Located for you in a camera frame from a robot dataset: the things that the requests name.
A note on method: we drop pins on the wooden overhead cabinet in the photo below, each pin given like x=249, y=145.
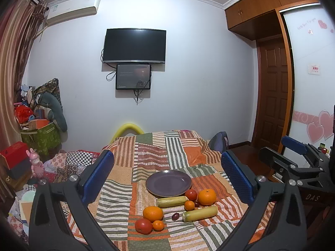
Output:
x=259, y=7

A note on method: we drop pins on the black wall television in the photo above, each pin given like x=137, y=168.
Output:
x=134, y=45

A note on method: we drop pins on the checkered patterned quilt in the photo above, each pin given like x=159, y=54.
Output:
x=78, y=159

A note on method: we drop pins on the grey plush pillow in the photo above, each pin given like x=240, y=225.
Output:
x=56, y=109

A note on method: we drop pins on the dark patterned cushion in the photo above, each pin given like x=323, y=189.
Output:
x=51, y=87

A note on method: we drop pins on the large orange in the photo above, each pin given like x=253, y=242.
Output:
x=206, y=197
x=153, y=213

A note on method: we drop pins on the purple round plate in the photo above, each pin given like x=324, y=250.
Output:
x=168, y=183

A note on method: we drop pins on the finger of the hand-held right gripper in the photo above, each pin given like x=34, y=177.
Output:
x=294, y=143
x=285, y=168

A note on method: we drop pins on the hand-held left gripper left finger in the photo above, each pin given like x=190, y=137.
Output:
x=99, y=177

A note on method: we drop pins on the red gift box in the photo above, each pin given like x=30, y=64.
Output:
x=14, y=153

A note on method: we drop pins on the striped brown curtain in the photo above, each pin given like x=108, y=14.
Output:
x=15, y=57

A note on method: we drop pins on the red plastic bag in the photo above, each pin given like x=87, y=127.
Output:
x=23, y=113

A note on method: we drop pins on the small black wall monitor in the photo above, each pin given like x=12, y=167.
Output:
x=133, y=76

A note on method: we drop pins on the white air conditioner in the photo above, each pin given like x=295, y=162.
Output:
x=73, y=9

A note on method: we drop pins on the green fabric storage box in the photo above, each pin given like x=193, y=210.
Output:
x=44, y=140

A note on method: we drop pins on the small tangerine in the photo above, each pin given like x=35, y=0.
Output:
x=158, y=225
x=189, y=205

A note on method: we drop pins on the pink rabbit toy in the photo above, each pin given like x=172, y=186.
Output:
x=36, y=164

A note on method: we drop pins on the red tomato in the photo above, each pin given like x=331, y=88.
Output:
x=192, y=194
x=143, y=226

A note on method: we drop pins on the blue chair cushion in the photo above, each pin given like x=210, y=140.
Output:
x=219, y=142

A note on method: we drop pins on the white heart-print wardrobe door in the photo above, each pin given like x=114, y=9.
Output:
x=308, y=96

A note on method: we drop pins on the brown wooden door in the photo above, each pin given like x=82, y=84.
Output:
x=273, y=91

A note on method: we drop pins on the yellow foam tube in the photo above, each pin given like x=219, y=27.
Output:
x=128, y=127

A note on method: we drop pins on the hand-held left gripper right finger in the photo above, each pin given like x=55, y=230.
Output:
x=236, y=177

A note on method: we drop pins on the striped patchwork blanket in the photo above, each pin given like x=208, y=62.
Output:
x=157, y=157

